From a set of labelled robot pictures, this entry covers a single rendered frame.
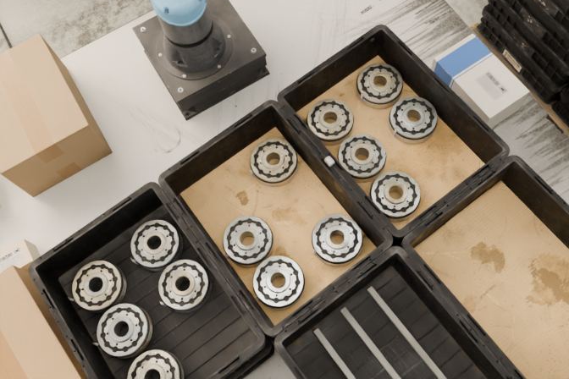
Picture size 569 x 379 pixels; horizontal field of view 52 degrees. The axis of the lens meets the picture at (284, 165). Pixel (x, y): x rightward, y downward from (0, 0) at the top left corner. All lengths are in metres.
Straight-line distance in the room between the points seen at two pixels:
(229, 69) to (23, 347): 0.75
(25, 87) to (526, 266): 1.17
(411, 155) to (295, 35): 0.50
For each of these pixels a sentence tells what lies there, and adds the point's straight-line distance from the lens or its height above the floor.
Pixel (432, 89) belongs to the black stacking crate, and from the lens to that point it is 1.31.
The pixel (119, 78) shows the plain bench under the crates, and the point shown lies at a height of 0.70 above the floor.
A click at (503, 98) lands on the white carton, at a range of 1.46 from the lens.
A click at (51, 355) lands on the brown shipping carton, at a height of 0.86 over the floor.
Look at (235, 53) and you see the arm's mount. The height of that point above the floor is 0.80.
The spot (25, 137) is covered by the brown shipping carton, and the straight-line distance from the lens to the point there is 1.46.
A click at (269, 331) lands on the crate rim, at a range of 1.11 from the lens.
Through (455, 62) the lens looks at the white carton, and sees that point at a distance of 1.48.
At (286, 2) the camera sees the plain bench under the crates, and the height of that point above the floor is 0.70.
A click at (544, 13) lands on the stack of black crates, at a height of 0.48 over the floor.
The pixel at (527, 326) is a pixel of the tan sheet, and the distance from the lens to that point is 1.26.
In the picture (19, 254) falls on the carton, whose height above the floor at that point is 0.76.
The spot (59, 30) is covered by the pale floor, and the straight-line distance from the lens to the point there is 2.74.
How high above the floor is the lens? 2.02
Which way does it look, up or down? 67 degrees down
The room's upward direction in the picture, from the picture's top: 11 degrees counter-clockwise
